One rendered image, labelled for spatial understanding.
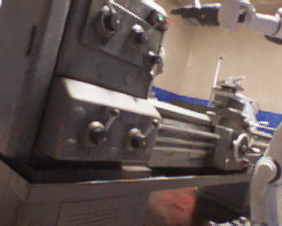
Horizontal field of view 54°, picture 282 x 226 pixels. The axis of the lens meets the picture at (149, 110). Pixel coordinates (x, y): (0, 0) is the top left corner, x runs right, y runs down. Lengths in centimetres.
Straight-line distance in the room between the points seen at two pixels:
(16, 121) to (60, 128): 16
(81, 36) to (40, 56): 18
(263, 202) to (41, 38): 138
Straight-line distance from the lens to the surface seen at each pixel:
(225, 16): 117
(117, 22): 116
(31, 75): 106
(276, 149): 169
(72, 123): 101
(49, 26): 109
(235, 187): 313
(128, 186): 130
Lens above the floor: 80
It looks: level
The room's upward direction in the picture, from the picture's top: 14 degrees clockwise
